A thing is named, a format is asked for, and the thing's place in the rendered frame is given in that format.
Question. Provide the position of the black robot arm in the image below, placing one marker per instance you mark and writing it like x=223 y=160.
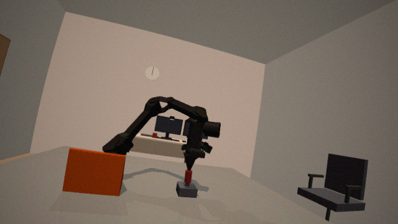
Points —
x=122 y=142

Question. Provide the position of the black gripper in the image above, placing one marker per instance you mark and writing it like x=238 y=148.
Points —
x=191 y=152

